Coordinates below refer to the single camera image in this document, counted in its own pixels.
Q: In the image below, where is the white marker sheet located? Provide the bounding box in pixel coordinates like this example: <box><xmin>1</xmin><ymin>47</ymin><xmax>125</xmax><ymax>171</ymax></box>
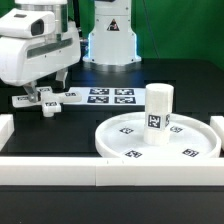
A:
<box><xmin>69</xmin><ymin>87</ymin><xmax>145</xmax><ymax>106</ymax></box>

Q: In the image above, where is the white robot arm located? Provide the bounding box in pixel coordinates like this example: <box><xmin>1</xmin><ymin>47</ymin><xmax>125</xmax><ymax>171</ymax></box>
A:
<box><xmin>0</xmin><ymin>0</ymin><xmax>141</xmax><ymax>103</ymax></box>

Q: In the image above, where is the white cross-shaped table base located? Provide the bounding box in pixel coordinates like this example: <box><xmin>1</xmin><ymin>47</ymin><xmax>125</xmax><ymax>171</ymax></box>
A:
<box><xmin>12</xmin><ymin>86</ymin><xmax>82</xmax><ymax>117</ymax></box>

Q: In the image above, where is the white front fence bar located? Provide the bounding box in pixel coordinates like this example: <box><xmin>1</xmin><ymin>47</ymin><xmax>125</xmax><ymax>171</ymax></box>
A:
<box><xmin>0</xmin><ymin>157</ymin><xmax>224</xmax><ymax>186</ymax></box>

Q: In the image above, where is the white round table top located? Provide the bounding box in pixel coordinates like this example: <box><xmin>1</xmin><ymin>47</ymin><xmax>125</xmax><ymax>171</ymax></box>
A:
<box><xmin>95</xmin><ymin>112</ymin><xmax>221</xmax><ymax>160</ymax></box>

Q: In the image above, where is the white left fence block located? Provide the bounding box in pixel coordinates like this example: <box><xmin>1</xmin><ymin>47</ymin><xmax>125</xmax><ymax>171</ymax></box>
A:
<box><xmin>0</xmin><ymin>114</ymin><xmax>14</xmax><ymax>151</ymax></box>

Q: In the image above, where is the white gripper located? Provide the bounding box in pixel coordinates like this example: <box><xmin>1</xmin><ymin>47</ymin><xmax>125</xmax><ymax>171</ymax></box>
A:
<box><xmin>0</xmin><ymin>31</ymin><xmax>81</xmax><ymax>103</ymax></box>

